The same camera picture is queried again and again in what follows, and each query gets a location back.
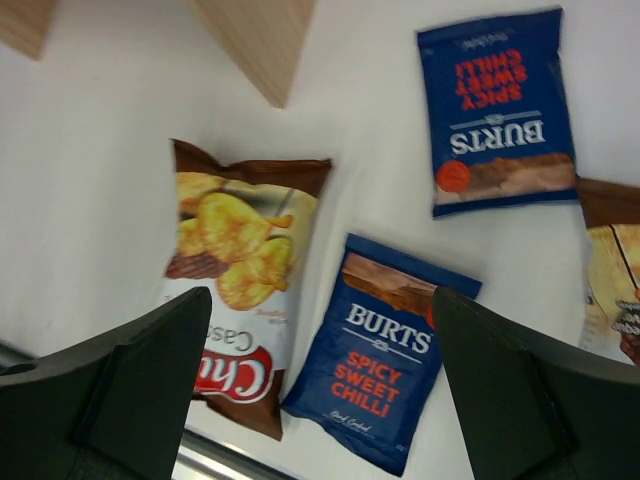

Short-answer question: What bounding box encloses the Burts spicy chilli bag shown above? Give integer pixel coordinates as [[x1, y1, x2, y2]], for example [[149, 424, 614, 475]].
[[281, 233, 482, 477], [416, 7, 577, 217]]

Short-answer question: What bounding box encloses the centre Chuba cassava chips bag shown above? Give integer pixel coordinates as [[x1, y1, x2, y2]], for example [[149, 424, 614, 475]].
[[162, 140, 332, 439]]

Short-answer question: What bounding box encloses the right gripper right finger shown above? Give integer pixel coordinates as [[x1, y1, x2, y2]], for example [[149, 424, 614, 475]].
[[432, 287, 639, 479]]

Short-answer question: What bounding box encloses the wooden two-tier shelf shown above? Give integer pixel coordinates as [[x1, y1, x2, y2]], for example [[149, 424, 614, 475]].
[[1, 1, 316, 109]]

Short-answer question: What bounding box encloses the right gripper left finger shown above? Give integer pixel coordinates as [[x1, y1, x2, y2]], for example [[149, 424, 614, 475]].
[[1, 287, 212, 479]]

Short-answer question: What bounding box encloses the chuba cassava chips bag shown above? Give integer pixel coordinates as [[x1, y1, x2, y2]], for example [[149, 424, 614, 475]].
[[162, 140, 332, 439], [577, 177, 639, 365]]

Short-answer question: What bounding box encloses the right Chuba cassava chips bag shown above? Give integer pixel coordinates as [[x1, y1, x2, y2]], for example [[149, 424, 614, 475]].
[[577, 177, 639, 365]]

